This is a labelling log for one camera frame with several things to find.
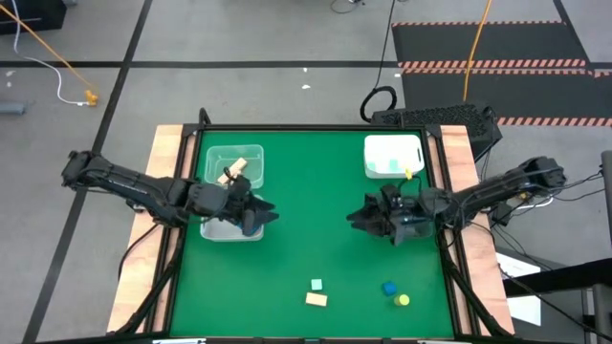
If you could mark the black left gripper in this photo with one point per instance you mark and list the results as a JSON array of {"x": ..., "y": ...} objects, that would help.
[{"x": 205, "y": 199}]

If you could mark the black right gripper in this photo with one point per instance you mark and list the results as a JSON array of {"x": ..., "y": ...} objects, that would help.
[{"x": 421, "y": 205}]

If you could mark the teal wooden block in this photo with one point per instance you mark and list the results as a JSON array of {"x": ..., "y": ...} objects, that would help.
[
  {"x": 394, "y": 165},
  {"x": 372, "y": 166},
  {"x": 316, "y": 285}
]

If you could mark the natural wood rectangular block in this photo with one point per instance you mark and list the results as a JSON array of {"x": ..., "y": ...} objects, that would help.
[
  {"x": 233, "y": 170},
  {"x": 316, "y": 299}
]

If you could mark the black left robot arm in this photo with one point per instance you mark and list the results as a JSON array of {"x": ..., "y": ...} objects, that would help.
[{"x": 129, "y": 186}]

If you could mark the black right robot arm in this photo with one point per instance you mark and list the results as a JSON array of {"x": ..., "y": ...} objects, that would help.
[{"x": 502, "y": 188}]

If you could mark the clear plastic bin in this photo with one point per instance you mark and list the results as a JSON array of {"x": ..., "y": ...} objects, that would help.
[{"x": 253, "y": 162}]

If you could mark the green table mat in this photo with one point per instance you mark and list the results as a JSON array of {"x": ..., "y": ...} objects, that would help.
[{"x": 311, "y": 215}]

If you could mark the small yellow clip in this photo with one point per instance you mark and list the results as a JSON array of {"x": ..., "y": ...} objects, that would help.
[{"x": 408, "y": 174}]

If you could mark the blue wooden block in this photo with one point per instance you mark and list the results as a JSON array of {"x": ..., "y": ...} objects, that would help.
[{"x": 389, "y": 288}]

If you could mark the yellow cylinder block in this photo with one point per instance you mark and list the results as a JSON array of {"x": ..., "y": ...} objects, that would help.
[{"x": 402, "y": 300}]

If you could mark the black perforated computer case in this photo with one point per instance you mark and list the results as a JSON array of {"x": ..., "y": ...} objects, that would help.
[{"x": 430, "y": 117}]

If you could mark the white paper sheet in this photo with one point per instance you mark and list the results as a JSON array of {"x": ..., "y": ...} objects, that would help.
[{"x": 523, "y": 306}]

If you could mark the black metal beam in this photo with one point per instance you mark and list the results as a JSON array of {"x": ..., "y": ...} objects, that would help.
[{"x": 559, "y": 277}]

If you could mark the black hazard-striped floor mat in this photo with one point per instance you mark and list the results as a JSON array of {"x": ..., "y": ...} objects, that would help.
[{"x": 492, "y": 43}]

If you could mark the grey floor object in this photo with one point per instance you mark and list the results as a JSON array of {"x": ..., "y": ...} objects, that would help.
[{"x": 10, "y": 108}]

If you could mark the black floor box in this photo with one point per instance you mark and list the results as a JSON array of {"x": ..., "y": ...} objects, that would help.
[{"x": 28, "y": 14}]

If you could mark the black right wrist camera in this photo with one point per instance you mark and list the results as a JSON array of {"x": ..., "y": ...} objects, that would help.
[{"x": 393, "y": 197}]

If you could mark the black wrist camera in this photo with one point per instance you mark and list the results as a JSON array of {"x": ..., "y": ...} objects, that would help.
[
  {"x": 239, "y": 187},
  {"x": 393, "y": 197}
]

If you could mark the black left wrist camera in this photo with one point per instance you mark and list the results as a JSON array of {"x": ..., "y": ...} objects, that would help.
[{"x": 239, "y": 187}]

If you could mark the grey upright post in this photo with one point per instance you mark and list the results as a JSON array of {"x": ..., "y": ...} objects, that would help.
[{"x": 607, "y": 191}]

